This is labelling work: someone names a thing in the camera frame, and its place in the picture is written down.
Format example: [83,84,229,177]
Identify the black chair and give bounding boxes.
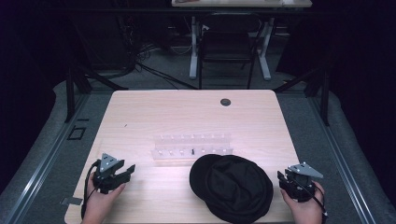
[197,11,263,91]

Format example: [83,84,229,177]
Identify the black metal frame stand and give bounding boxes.
[63,63,129,123]
[273,66,332,127]

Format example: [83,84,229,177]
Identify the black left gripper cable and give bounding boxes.
[80,160,103,220]

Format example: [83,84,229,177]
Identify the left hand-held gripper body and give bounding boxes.
[92,152,132,195]

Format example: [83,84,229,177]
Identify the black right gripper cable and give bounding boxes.
[293,177,329,218]

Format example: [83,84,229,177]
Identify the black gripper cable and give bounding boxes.
[293,177,329,218]
[80,160,103,220]

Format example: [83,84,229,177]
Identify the grey tape strip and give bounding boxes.
[60,196,84,207]

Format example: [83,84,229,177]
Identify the white-legged desk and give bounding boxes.
[170,0,314,81]

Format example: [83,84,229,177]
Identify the person's right hand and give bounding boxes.
[279,181,327,224]

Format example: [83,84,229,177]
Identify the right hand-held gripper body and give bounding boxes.
[281,161,324,203]

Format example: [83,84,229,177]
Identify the person's left hand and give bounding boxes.
[81,173,127,224]

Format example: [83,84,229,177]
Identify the clear acrylic rack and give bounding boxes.
[150,133,234,163]

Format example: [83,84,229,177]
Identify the black hat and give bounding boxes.
[189,153,275,224]

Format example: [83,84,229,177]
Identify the black floor cables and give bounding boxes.
[108,43,200,91]

